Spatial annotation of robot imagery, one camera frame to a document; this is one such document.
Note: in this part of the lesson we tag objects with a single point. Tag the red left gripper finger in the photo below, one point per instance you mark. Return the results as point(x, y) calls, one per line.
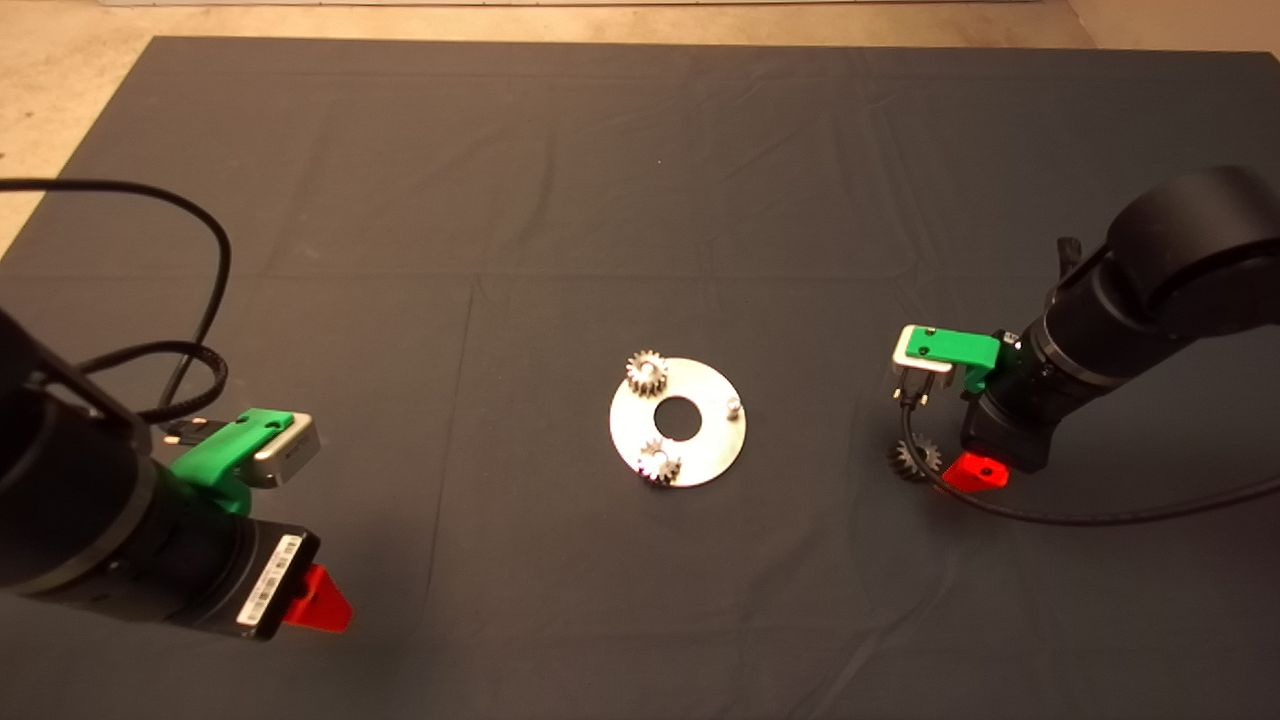
point(322, 605)

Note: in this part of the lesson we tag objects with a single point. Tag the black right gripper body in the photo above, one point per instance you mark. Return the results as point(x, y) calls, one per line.
point(1015, 420)

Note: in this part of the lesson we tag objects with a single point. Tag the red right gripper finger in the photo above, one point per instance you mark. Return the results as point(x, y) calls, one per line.
point(975, 472)

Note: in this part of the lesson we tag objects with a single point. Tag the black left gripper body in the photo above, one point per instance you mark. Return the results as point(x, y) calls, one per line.
point(220, 575)

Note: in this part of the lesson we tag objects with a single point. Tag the dark steel planetary gear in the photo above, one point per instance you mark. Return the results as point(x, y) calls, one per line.
point(915, 462)

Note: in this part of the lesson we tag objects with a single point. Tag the bright steel planetary gear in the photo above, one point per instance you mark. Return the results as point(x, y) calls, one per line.
point(662, 470)

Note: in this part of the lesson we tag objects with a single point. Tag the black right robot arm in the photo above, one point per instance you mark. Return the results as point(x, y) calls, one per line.
point(1180, 260)

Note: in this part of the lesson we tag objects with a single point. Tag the round metal carrier plate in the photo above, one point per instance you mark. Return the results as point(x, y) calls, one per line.
point(710, 450)

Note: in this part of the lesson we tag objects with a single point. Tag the dark grey table cloth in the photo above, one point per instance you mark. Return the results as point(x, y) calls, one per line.
point(800, 200)

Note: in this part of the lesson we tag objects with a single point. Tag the green right camera mount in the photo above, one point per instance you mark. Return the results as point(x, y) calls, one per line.
point(965, 347)

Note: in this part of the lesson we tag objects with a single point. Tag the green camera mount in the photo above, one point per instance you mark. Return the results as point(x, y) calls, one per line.
point(225, 450)
point(965, 347)

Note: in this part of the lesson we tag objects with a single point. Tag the silver right camera box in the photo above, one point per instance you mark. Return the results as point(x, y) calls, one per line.
point(918, 362)

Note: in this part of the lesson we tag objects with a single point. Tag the silver camera box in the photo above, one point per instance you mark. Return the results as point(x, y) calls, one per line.
point(290, 455)
point(918, 362)

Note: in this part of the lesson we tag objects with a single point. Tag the green left camera mount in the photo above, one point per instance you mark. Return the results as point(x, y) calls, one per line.
point(225, 450)

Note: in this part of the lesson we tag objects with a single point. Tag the silver left camera box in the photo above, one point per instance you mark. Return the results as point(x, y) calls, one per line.
point(290, 455)

